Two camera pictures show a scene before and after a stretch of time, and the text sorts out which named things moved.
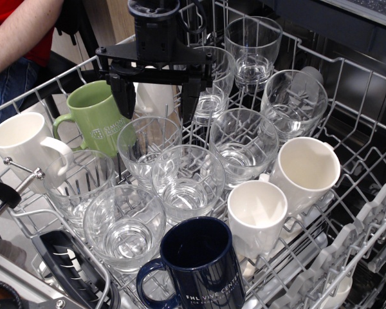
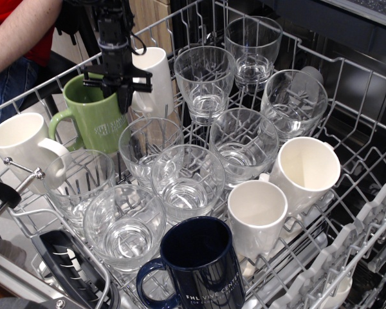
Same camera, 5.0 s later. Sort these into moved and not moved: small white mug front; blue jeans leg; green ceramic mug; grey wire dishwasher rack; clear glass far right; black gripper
Moved: black gripper; green ceramic mug
Not moved: grey wire dishwasher rack; blue jeans leg; clear glass far right; small white mug front
